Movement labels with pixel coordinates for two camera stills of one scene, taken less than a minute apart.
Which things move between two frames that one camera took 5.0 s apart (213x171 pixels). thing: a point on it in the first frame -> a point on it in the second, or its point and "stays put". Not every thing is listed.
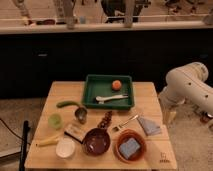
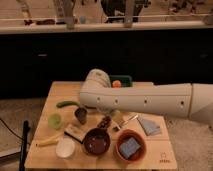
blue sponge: (129, 147) stays put
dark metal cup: (81, 114) stays put
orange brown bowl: (124, 137) stays put
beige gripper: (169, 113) -> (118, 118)
